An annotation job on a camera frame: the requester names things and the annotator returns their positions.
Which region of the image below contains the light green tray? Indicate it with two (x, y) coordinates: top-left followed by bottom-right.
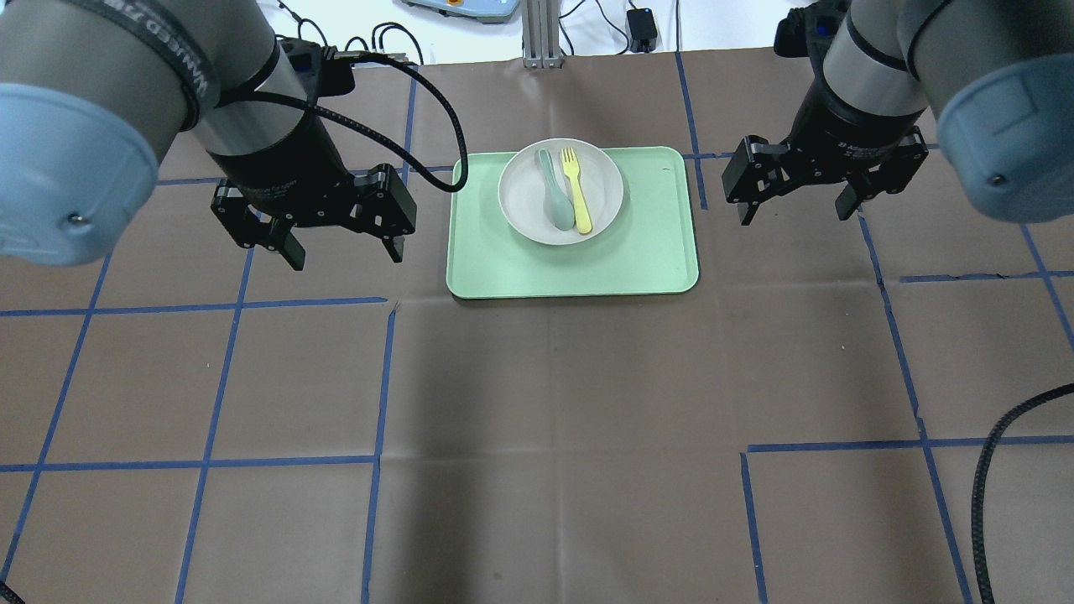
(446, 146), (699, 299)

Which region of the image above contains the black braided cable right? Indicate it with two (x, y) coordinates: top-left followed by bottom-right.
(972, 386), (1074, 604)

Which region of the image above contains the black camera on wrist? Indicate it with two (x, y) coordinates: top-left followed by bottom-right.
(774, 1), (851, 58)
(279, 37), (355, 99)

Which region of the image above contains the yellow fork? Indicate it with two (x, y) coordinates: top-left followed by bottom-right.
(560, 148), (593, 236)

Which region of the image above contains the round white plate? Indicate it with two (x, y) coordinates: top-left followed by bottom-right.
(498, 138), (626, 246)

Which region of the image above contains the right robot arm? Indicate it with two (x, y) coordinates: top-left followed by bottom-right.
(722, 1), (1073, 226)

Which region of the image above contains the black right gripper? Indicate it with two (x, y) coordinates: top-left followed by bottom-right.
(722, 81), (929, 227)

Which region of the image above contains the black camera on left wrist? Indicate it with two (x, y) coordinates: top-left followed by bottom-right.
(279, 37), (355, 99)

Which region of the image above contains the aluminium frame post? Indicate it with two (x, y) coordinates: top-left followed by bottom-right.
(520, 0), (564, 69)

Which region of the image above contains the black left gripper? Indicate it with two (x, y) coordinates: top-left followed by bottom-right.
(211, 140), (417, 271)

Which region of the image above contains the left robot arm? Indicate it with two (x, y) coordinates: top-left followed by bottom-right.
(3, 1), (417, 270)

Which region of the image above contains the sage green spoon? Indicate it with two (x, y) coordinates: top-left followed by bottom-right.
(536, 148), (575, 231)

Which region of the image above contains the black power adapter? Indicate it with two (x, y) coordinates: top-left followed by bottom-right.
(626, 8), (659, 54)

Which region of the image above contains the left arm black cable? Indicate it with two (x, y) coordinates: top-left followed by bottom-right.
(214, 52), (469, 195)

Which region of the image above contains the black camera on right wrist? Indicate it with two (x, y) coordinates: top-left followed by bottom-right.
(774, 1), (851, 58)

